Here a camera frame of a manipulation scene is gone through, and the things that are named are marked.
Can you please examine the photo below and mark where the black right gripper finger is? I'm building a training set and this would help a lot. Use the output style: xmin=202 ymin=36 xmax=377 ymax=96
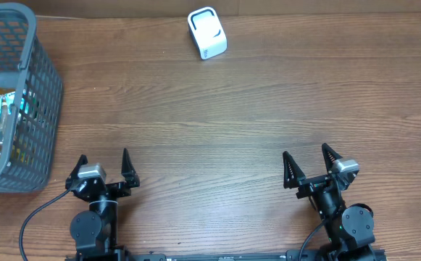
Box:
xmin=322 ymin=143 xmax=342 ymax=173
xmin=283 ymin=151 xmax=306 ymax=189

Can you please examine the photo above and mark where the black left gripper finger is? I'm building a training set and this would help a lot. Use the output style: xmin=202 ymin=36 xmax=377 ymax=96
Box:
xmin=121 ymin=148 xmax=140 ymax=188
xmin=65 ymin=154 xmax=88 ymax=189

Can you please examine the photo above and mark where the teal white small packet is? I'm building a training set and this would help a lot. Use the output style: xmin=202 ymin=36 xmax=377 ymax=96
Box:
xmin=4 ymin=91 xmax=28 ymax=115

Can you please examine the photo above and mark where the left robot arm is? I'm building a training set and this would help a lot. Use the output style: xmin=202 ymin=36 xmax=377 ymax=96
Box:
xmin=65 ymin=149 xmax=140 ymax=260

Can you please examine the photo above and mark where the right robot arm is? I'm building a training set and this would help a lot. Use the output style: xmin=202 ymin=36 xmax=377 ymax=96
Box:
xmin=283 ymin=143 xmax=378 ymax=260

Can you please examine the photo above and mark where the white barcode scanner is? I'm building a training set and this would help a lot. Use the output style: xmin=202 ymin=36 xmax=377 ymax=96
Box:
xmin=187 ymin=7 xmax=228 ymax=60

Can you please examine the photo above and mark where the grey plastic shopping basket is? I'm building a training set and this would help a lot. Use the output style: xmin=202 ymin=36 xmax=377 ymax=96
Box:
xmin=0 ymin=3 xmax=63 ymax=193

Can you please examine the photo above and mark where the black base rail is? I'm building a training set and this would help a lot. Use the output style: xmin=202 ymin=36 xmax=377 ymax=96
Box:
xmin=64 ymin=248 xmax=388 ymax=261

